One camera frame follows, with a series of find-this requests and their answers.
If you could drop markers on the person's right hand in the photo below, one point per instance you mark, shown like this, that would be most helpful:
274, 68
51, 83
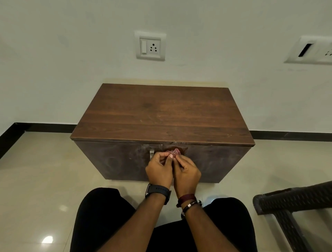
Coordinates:
188, 179

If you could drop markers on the person's left hand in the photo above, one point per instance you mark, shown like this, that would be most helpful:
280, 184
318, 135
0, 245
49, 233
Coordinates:
159, 172

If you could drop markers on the red checked cleaning cloth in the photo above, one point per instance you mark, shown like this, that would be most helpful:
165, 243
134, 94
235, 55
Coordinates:
175, 151

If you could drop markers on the brown wooden cabinet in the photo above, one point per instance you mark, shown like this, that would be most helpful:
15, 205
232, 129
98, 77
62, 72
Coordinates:
163, 114

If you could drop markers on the person's right forearm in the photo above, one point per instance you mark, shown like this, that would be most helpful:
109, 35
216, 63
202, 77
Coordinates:
207, 231

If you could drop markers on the person's left forearm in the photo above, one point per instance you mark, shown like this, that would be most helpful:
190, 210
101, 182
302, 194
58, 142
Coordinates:
135, 226

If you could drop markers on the person's black trouser leg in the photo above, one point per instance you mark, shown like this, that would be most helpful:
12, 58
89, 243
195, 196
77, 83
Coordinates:
103, 215

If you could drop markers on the black smartwatch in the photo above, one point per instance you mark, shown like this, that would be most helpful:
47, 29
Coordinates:
158, 192

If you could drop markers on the maroon thread wristband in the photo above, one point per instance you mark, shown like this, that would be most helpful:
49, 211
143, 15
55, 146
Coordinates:
186, 199

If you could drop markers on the dark woven plastic stool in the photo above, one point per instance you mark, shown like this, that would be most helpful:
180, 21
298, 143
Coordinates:
285, 200

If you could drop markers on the small white switch socket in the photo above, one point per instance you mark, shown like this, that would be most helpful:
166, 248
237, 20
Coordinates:
150, 46

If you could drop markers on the wide white switch socket panel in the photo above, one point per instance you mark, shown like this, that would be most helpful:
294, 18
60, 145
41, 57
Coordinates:
319, 50

